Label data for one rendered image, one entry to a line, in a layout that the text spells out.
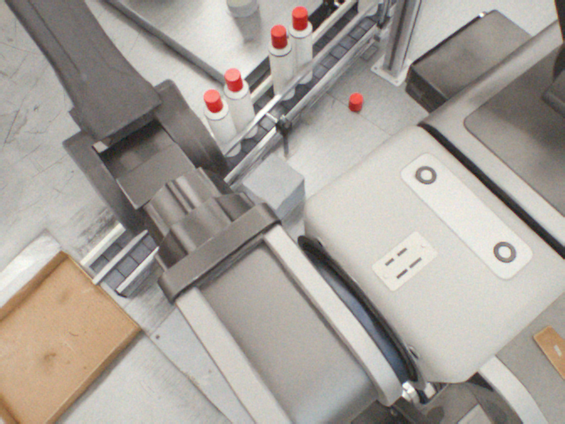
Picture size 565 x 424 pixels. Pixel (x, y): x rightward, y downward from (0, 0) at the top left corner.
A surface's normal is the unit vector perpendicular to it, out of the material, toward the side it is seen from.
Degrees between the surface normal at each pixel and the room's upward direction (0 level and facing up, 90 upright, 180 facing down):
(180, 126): 3
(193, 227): 6
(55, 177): 0
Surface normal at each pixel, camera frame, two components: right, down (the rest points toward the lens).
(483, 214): -0.07, -0.35
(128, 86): 0.40, 0.23
